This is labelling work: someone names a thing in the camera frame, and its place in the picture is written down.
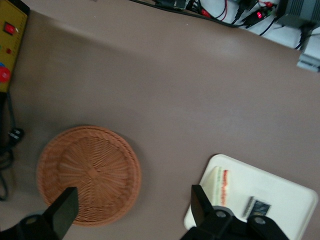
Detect small black box on tray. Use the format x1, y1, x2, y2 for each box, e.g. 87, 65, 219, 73
241, 196, 272, 218

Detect yellow emergency stop control box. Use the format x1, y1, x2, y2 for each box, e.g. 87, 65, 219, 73
0, 0, 31, 94

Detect black cable with plug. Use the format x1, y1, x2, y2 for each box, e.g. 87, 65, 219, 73
0, 92, 26, 202

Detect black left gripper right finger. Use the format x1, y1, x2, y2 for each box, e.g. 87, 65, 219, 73
179, 184, 288, 240

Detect black cable at table edge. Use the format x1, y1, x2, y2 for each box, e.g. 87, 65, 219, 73
128, 0, 240, 29

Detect beige rectangular tray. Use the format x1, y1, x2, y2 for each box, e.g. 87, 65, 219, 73
183, 154, 319, 240

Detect triangular sandwich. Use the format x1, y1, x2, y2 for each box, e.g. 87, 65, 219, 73
202, 165, 231, 207

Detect grey power supply box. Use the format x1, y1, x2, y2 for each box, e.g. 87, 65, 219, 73
276, 0, 320, 29

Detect round brown wicker basket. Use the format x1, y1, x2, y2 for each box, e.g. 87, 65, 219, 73
36, 125, 143, 228

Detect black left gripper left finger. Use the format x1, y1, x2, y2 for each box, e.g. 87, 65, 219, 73
0, 186, 79, 240

